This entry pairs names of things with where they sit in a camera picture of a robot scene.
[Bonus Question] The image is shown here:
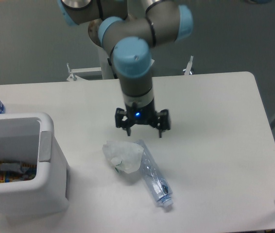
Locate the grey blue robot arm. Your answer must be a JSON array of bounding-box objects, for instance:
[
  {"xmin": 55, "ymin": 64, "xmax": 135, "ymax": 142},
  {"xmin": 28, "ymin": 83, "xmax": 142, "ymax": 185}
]
[{"xmin": 58, "ymin": 0, "xmax": 193, "ymax": 133}]

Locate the colourful trash in can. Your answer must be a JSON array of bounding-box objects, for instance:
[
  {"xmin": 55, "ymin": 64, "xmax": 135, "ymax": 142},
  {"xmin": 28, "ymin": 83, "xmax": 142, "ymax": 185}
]
[{"xmin": 0, "ymin": 161, "xmax": 37, "ymax": 183}]

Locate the white plastic bag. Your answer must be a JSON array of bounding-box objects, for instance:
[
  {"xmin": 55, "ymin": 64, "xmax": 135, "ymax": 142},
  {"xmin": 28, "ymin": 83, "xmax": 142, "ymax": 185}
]
[{"xmin": 102, "ymin": 141, "xmax": 144, "ymax": 174}]

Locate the crushed clear plastic bottle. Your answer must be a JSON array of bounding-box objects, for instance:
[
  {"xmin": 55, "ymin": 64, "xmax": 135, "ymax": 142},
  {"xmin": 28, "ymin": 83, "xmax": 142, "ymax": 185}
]
[{"xmin": 135, "ymin": 140, "xmax": 173, "ymax": 209}]

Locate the white pedestal foot bracket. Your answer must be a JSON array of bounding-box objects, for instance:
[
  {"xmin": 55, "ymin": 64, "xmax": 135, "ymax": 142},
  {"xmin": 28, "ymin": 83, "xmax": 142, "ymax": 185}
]
[{"xmin": 66, "ymin": 55, "xmax": 194, "ymax": 82}]

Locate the white trash can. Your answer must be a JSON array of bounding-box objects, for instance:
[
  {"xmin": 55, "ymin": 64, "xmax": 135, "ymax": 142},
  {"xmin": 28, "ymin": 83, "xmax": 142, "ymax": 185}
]
[{"xmin": 0, "ymin": 113, "xmax": 69, "ymax": 216}]

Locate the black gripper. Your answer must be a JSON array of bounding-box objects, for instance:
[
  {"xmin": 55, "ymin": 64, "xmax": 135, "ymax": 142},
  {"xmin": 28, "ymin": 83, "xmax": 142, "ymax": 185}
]
[{"xmin": 115, "ymin": 99, "xmax": 171, "ymax": 138}]

